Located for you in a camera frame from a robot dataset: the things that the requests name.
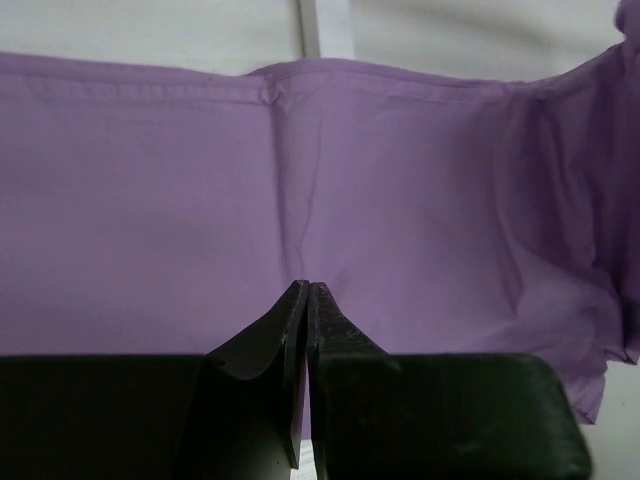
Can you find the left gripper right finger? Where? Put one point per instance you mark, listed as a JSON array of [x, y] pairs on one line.
[[376, 415]]

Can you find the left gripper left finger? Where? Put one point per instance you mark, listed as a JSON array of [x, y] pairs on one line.
[[233, 413]]

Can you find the purple trousers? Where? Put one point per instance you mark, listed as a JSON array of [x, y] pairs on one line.
[[157, 210]]

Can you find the white clothes rack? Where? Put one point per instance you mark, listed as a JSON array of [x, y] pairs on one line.
[[326, 30]]

